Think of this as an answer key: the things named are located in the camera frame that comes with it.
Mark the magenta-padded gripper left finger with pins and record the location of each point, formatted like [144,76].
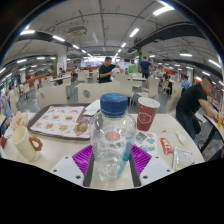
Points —
[68,168]

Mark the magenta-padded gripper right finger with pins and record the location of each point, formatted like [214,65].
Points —
[155,168]

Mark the clear plastic bottle blue cap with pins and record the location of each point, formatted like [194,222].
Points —
[113,106]

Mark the red sauce packet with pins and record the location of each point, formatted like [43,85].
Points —
[166,145]

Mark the colourful printed paper flyer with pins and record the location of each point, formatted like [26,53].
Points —
[148,141]

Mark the clear plastic packet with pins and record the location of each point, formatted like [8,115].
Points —
[183,159]

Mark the small white packet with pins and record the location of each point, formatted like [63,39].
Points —
[180,137]

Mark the fried food piece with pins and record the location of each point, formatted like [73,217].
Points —
[81,128]

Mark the red paper cup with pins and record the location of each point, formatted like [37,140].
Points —
[146,115]

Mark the dark brown food tray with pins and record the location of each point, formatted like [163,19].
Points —
[33,120]

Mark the crumpled white napkin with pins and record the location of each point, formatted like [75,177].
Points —
[92,108]

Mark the crumpled food wrapper paper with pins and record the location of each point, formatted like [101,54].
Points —
[18,120]

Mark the red paper packet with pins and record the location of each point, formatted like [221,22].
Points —
[3,141]

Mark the black-framed side table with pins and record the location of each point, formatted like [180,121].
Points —
[213,122]

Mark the group of beige chairs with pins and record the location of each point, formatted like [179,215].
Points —
[53,95]

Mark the person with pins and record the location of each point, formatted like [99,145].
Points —
[190,100]
[4,105]
[145,66]
[186,83]
[106,71]

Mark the group of ceiling lights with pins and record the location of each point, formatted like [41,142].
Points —
[58,38]

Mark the ceiling air conditioner unit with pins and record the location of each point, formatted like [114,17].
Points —
[77,31]

